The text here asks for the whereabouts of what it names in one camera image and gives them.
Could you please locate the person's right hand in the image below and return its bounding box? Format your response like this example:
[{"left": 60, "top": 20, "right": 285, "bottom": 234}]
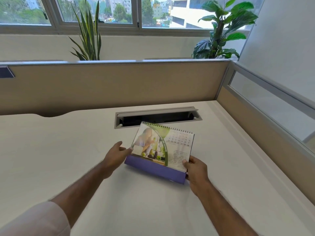
[{"left": 182, "top": 156, "right": 210, "bottom": 192}]

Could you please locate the person's left forearm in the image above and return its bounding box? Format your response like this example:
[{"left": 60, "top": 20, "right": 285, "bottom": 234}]
[{"left": 49, "top": 161, "right": 115, "bottom": 229}]

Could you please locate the person's left hand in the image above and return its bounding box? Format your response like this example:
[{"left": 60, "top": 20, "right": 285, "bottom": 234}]
[{"left": 103, "top": 141, "right": 133, "bottom": 174}]

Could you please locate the snake plant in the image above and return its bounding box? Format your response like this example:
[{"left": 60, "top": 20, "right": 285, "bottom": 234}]
[{"left": 68, "top": 0, "right": 102, "bottom": 61}]

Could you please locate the person's right forearm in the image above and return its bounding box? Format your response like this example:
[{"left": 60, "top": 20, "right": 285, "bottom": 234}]
[{"left": 196, "top": 179, "right": 259, "bottom": 236}]

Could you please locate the glass side partition panel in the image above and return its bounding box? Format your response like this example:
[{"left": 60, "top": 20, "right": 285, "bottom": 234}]
[{"left": 217, "top": 62, "right": 315, "bottom": 194}]

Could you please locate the broad-leaf green plant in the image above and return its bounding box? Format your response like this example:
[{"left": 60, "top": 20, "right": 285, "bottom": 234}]
[{"left": 192, "top": 0, "right": 259, "bottom": 59}]

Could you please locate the sliding glass window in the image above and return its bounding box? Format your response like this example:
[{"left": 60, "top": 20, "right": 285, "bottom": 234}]
[{"left": 0, "top": 0, "right": 266, "bottom": 36}]

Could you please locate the spiral-bound desk calendar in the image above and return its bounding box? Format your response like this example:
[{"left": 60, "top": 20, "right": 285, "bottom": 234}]
[{"left": 124, "top": 121, "right": 195, "bottom": 185}]

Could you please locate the white sleeve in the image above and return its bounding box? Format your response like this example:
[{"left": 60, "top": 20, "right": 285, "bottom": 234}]
[{"left": 0, "top": 201, "right": 72, "bottom": 236}]

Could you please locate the beige desk partition panel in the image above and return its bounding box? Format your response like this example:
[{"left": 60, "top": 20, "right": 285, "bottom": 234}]
[{"left": 0, "top": 59, "right": 237, "bottom": 118}]

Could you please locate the grey desk cable tray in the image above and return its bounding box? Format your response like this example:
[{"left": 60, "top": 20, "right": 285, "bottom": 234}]
[{"left": 114, "top": 107, "right": 203, "bottom": 129}]

